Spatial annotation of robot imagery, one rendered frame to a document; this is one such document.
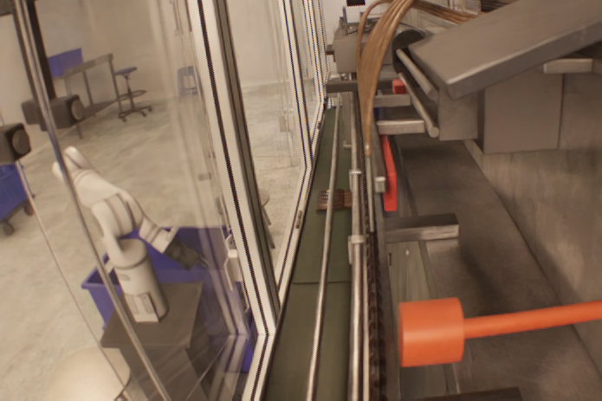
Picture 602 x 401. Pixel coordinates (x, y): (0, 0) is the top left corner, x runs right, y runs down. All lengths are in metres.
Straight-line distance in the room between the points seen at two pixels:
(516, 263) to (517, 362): 0.19
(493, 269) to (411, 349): 0.42
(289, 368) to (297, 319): 0.12
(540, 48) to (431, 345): 0.21
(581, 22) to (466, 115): 0.26
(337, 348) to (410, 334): 0.46
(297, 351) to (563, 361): 0.40
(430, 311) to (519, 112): 0.34
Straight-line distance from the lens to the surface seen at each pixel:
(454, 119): 0.55
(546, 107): 0.55
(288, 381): 0.65
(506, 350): 0.54
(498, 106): 0.53
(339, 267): 0.87
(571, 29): 0.33
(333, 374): 0.65
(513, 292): 0.61
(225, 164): 0.68
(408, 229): 0.68
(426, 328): 0.24
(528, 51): 0.31
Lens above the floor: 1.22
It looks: 23 degrees down
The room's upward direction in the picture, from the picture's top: 8 degrees counter-clockwise
